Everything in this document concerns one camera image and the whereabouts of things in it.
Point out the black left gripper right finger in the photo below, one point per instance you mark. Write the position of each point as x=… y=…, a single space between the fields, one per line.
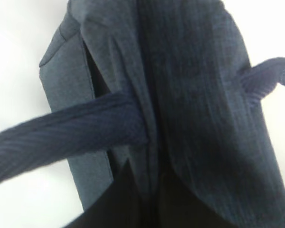
x=179 y=208

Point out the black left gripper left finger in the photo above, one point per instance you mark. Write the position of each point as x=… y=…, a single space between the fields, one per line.
x=118 y=207

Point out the dark navy lunch bag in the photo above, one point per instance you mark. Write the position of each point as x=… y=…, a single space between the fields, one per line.
x=165 y=85

